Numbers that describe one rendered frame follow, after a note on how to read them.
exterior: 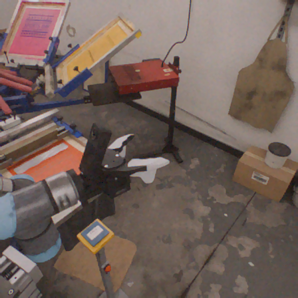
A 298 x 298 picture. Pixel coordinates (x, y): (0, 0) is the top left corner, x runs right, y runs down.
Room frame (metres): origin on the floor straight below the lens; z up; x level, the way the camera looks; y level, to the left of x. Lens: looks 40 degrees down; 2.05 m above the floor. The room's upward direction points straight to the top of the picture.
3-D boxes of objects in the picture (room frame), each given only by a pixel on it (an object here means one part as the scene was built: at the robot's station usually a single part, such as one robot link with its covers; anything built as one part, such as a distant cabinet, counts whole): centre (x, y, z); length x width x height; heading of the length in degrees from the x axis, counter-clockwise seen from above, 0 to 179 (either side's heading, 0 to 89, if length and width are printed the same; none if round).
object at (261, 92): (2.20, -1.12, 1.06); 0.53 x 0.07 x 1.05; 48
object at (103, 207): (0.91, 0.38, 0.74); 0.45 x 0.03 x 0.43; 138
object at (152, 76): (2.26, 0.03, 1.06); 0.61 x 0.46 x 0.12; 108
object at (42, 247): (0.30, 0.25, 1.56); 0.11 x 0.08 x 0.11; 34
